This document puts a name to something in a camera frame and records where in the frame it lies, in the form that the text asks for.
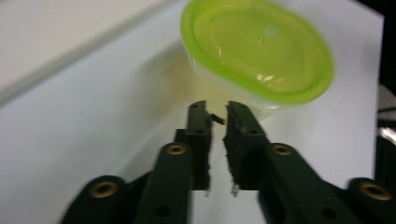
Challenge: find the green lidded plastic container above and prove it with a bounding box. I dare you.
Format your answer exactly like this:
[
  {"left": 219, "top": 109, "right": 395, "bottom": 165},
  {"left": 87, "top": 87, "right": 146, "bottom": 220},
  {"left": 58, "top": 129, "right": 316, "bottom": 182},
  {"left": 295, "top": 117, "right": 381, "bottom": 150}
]
[{"left": 179, "top": 0, "right": 335, "bottom": 120}]

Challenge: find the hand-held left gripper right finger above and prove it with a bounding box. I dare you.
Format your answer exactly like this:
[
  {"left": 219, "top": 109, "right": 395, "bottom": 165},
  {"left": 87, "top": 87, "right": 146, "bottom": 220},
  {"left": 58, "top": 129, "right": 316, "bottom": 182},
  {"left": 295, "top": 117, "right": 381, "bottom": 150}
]
[{"left": 222, "top": 100, "right": 362, "bottom": 224}]

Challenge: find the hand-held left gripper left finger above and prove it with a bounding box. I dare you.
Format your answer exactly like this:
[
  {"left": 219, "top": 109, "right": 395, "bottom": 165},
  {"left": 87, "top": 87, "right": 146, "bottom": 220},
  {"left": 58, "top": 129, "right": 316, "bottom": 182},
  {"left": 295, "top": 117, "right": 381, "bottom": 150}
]
[{"left": 134, "top": 100, "right": 214, "bottom": 224}]

